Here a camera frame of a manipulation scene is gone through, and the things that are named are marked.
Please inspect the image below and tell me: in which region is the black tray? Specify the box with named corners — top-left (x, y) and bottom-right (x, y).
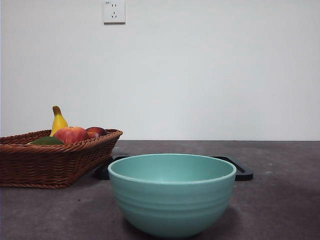
top-left (92, 155), bottom-right (254, 182)

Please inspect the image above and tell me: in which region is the green avocado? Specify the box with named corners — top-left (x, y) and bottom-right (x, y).
top-left (29, 136), bottom-right (65, 146)

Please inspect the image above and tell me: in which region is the yellow banana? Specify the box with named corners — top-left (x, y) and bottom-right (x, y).
top-left (49, 105), bottom-right (69, 138)

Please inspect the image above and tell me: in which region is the red yellow apple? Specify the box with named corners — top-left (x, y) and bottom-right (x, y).
top-left (53, 126), bottom-right (89, 145)

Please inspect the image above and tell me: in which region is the dark red peach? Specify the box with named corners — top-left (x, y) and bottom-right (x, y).
top-left (85, 126), bottom-right (108, 139)

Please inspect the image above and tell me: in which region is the white wall socket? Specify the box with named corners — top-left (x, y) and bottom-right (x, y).
top-left (103, 0), bottom-right (126, 25)

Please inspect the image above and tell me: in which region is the teal bowl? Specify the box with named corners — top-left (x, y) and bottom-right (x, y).
top-left (107, 153), bottom-right (237, 239)

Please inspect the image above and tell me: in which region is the brown wicker basket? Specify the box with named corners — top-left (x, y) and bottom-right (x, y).
top-left (0, 128), bottom-right (124, 189)

